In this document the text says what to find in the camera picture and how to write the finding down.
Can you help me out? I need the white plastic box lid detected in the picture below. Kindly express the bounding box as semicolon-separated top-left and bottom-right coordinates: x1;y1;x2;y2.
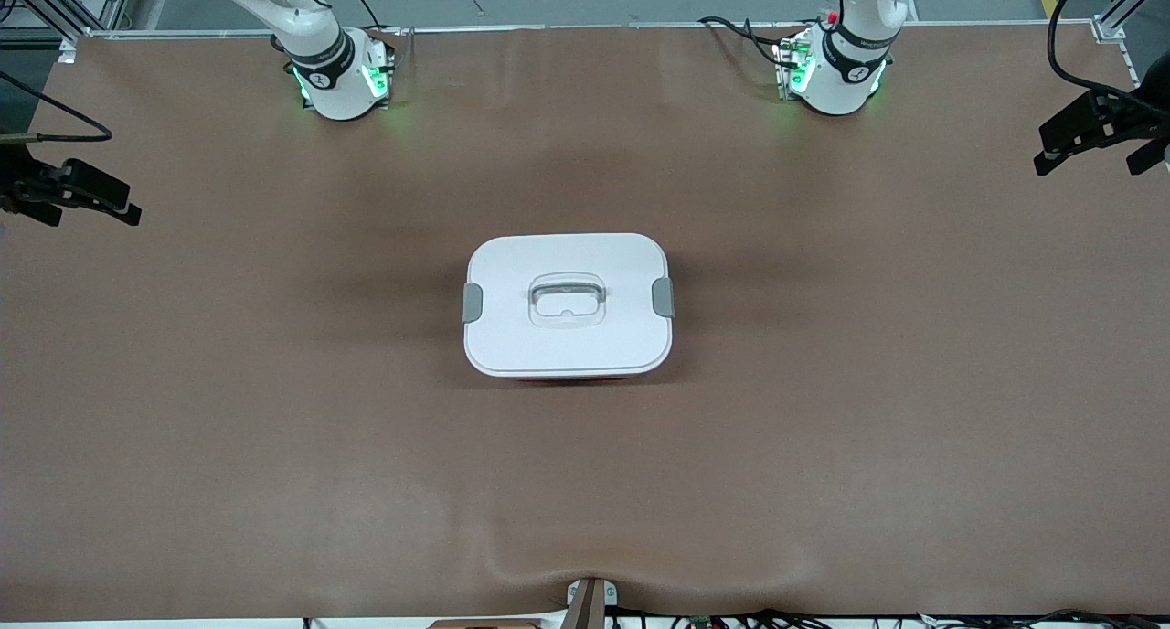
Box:
463;233;675;379

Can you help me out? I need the clear lid handle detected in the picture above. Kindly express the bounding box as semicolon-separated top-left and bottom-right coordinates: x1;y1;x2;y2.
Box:
527;273;608;310

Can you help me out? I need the brown table mat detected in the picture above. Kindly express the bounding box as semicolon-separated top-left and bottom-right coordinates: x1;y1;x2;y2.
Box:
0;21;1170;623

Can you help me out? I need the aluminium frame profile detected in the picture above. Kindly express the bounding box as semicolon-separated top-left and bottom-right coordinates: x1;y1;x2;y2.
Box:
0;0;138;63
1092;0;1170;43

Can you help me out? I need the black left base cable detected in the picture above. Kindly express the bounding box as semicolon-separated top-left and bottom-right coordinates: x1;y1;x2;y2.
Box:
697;15;789;68

